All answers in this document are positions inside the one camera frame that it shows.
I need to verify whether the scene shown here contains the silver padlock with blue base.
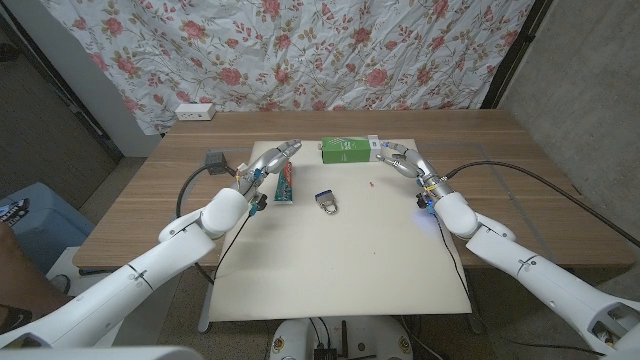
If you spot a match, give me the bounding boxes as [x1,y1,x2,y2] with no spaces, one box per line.
[314,189,339,216]

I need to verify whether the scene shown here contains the black metal frame bar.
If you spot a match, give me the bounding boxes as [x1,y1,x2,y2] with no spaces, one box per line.
[0,9,124,162]

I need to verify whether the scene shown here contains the person's brown leg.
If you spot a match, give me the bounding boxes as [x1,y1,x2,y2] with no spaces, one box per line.
[0,222,72,334]

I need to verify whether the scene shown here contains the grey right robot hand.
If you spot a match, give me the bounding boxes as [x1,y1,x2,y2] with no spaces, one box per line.
[375,142,454,202]

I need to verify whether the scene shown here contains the black backdrop stand pole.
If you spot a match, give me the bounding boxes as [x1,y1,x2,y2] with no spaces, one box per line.
[479,0,554,110]

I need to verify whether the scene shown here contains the green red toothpaste tube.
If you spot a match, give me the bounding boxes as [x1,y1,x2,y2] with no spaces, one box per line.
[273,160,295,205]

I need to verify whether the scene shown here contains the white power strip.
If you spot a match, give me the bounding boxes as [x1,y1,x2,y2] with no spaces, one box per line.
[174,102,217,122]

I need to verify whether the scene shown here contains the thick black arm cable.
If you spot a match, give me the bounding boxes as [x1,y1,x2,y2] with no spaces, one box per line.
[175,164,237,219]
[444,159,640,249]

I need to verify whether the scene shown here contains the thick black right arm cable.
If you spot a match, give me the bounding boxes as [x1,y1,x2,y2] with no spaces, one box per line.
[444,159,640,249]

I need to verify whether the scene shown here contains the floral backdrop cloth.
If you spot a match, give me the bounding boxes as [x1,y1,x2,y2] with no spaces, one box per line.
[39,0,536,136]

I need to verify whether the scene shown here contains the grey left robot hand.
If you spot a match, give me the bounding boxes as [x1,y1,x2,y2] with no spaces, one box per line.
[234,138,304,197]

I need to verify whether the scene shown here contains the grey table leg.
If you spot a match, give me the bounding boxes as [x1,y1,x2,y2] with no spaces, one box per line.
[197,284,212,334]
[462,269,487,335]

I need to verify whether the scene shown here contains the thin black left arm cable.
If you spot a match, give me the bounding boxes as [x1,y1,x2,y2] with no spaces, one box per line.
[193,209,254,287]

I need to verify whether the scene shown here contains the grey shoe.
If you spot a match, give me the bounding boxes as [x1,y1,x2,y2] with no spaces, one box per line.
[48,273,72,297]

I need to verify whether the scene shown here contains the cream table mat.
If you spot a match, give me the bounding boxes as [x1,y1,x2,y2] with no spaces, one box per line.
[207,138,473,322]

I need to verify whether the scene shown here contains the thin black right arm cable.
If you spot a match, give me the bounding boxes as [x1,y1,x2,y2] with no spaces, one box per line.
[435,213,594,355]

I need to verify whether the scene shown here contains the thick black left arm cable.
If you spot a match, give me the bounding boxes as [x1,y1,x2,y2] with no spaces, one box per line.
[175,164,237,219]

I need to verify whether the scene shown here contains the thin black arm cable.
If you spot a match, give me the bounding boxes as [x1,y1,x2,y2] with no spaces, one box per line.
[435,213,594,355]
[193,209,254,287]

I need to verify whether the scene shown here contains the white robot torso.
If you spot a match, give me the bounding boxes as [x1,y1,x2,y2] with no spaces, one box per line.
[269,312,415,360]

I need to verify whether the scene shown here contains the dark grey cube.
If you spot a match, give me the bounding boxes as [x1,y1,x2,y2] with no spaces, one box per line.
[203,150,227,176]

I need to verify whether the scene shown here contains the green and white carton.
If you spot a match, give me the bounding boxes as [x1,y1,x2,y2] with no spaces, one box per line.
[318,134,384,165]

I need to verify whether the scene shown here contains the white floor platform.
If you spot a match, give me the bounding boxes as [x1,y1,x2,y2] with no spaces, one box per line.
[44,244,132,302]

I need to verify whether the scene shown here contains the blue plastic bin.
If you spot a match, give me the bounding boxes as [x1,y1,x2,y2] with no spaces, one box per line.
[0,181,96,274]

